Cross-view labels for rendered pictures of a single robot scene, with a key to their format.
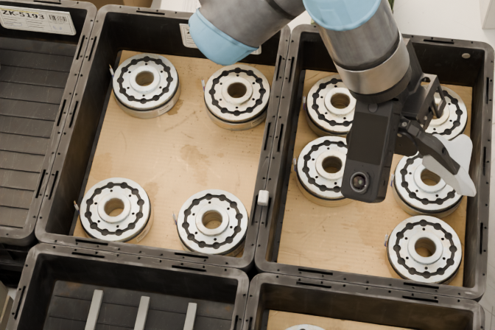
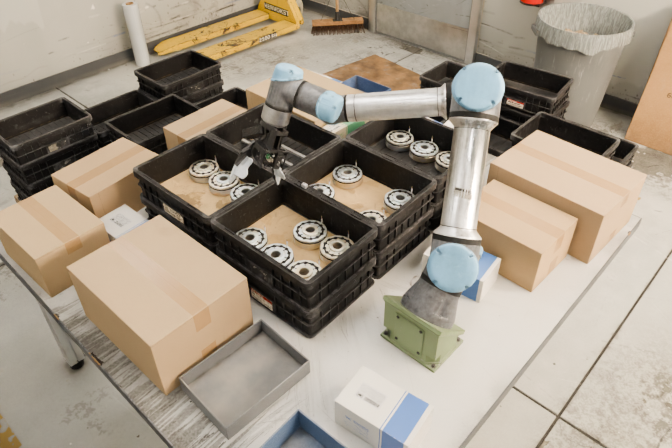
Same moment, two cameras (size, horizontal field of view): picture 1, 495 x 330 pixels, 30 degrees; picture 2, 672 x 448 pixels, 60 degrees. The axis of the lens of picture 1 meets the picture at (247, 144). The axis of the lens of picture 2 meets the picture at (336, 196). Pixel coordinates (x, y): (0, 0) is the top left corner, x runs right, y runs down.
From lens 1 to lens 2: 1.80 m
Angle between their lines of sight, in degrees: 69
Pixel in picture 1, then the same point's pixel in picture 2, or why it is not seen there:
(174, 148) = (364, 203)
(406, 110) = (261, 142)
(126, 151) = (374, 191)
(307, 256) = (284, 217)
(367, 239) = (273, 235)
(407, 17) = (395, 357)
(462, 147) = (243, 172)
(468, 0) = not seen: hidden behind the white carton
